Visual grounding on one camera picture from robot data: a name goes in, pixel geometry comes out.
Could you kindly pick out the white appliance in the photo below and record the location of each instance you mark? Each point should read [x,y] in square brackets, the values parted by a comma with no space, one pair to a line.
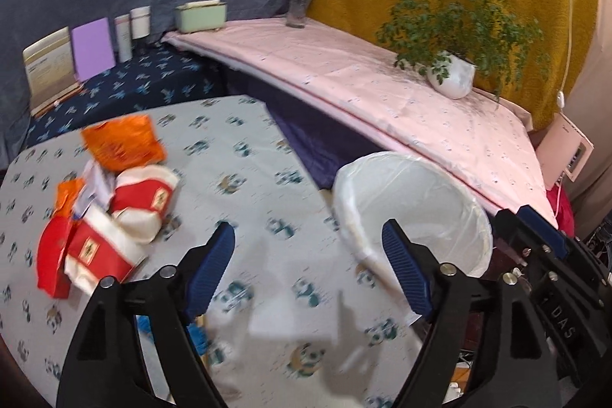
[559,140]

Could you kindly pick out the crushed red white paper cup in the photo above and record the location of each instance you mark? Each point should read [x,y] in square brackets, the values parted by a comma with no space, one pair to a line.
[95,252]
[143,200]

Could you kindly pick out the red cloth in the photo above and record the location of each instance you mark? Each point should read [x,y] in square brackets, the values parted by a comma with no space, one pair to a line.
[557,207]

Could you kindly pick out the orange snack packet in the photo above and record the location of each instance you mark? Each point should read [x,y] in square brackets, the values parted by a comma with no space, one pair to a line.
[124,142]

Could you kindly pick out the dark purple cloth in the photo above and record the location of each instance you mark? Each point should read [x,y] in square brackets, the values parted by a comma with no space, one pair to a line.
[306,135]

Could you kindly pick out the blue plastic wrapper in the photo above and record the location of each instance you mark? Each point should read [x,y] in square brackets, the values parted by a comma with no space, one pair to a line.
[197,336]

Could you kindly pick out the white bin with plastic liner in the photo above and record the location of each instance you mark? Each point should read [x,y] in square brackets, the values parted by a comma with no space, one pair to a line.
[416,197]

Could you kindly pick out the panda print tablecloth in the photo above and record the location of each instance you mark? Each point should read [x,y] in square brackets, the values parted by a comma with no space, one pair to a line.
[267,159]

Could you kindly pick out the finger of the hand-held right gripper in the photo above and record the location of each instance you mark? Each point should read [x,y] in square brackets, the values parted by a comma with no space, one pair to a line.
[542,224]
[509,236]

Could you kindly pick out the small white paper slip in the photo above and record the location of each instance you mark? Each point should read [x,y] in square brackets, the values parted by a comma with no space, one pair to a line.
[98,185]

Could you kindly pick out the flat book with orange edge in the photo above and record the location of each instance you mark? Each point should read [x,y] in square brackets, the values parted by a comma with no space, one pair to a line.
[52,105]

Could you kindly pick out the pink cloth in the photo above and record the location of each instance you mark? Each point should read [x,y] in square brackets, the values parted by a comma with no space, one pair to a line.
[358,73]

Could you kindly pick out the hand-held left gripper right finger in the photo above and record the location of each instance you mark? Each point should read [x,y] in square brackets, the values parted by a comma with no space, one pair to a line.
[406,276]

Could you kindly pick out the navy palm print cloth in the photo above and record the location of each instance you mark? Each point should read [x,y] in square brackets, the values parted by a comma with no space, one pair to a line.
[158,78]

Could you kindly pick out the pale green box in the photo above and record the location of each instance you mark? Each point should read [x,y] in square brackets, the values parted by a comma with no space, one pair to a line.
[201,18]

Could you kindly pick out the small orange wrapper piece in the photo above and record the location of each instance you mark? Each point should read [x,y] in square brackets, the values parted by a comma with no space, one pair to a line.
[69,193]

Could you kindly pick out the beige standing book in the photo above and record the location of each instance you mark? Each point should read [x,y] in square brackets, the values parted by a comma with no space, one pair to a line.
[50,59]

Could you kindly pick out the green plant in white pot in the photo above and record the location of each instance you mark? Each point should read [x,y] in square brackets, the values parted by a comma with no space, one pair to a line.
[452,76]

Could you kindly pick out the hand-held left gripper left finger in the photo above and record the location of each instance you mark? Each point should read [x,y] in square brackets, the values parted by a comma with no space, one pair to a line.
[213,267]

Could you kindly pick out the white tube bottle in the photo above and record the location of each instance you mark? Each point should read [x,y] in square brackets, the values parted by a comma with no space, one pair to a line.
[124,40]

